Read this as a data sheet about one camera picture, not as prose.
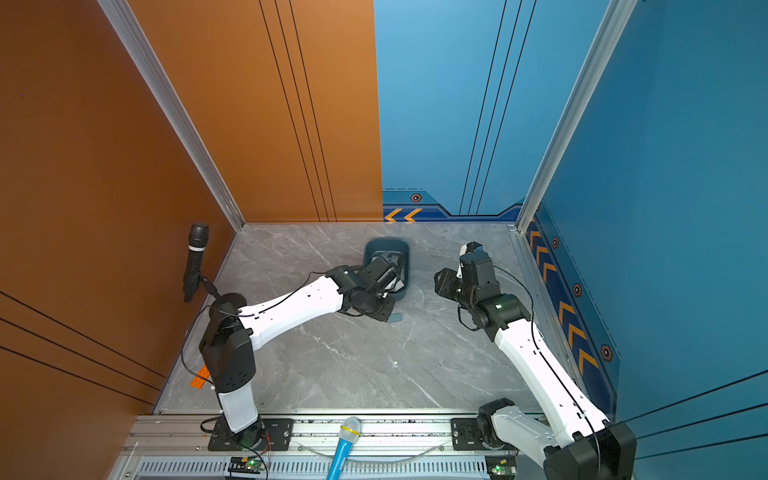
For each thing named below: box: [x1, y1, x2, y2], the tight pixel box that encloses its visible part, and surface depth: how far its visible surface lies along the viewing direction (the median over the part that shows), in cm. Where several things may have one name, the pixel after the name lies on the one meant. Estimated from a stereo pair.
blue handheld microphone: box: [326, 416, 361, 480], surface depth 71 cm
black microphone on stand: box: [183, 223, 222, 303], surface depth 79 cm
